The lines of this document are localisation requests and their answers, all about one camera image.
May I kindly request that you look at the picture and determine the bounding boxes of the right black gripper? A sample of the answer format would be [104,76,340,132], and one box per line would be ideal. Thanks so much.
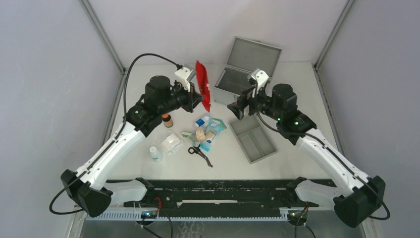
[228,82,283,121]

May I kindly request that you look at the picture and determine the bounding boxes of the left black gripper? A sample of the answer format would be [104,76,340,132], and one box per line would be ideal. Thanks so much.
[158,80,205,116]

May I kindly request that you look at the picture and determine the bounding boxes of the red first aid pouch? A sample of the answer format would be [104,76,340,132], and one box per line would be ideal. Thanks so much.
[195,60,211,112]

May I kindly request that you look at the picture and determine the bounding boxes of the brown bottle orange cap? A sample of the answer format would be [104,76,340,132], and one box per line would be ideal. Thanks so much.
[162,114,173,128]

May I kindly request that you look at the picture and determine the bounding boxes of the beige bandage roll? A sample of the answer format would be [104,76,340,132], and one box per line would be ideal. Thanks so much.
[195,126,206,141]

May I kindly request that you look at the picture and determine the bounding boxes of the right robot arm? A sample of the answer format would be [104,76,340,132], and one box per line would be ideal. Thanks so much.
[227,84,391,228]

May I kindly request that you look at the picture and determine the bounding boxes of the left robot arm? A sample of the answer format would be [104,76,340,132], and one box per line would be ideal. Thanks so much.
[60,75,204,217]

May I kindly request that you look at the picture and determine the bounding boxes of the grey metal medicine box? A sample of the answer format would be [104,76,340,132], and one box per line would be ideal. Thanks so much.
[212,37,282,105]

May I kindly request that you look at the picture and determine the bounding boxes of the blue plaster packet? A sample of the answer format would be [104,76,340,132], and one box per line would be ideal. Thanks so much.
[200,118,227,152]

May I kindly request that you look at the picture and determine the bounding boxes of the grey plastic divider tray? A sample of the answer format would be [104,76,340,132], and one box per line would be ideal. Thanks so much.
[229,116,278,164]

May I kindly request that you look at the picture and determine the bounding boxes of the bagged white gauze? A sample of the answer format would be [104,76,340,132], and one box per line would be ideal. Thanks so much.
[158,130,184,155]

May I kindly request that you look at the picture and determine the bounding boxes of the black medical scissors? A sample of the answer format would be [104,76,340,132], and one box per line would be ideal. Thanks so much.
[188,145,213,168]

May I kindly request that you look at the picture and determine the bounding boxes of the clear bottle white cap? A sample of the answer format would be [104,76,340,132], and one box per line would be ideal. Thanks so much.
[149,146,163,162]

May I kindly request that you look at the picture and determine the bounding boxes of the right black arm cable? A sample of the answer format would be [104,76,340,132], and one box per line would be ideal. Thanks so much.
[256,85,391,221]

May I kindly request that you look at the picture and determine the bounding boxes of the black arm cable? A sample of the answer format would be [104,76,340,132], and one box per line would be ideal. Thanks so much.
[256,85,391,221]
[49,53,183,216]

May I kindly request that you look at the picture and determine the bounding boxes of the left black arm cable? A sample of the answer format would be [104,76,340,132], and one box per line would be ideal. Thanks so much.
[49,53,183,216]

